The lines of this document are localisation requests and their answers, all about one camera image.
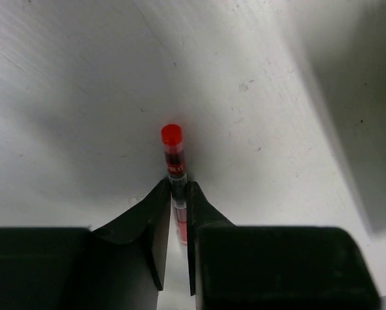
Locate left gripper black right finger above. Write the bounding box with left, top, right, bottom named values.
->
left=186, top=181, right=382, bottom=309

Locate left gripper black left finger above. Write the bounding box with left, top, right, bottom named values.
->
left=0, top=180, right=171, bottom=309

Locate red gel pen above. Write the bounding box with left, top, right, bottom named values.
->
left=161, top=124, right=188, bottom=245

